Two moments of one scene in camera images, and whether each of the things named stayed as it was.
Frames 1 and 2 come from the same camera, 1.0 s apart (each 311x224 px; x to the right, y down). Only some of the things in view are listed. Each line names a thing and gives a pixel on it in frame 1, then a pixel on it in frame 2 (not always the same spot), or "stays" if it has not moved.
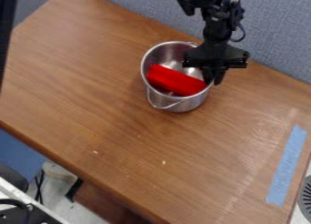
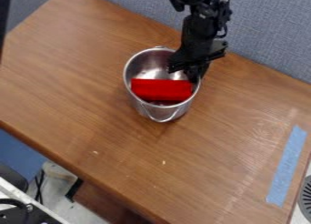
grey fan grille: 303,196 stays
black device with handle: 26,214 stays
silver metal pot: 169,54 → 165,111
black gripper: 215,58 → 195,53
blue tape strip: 278,190 stays
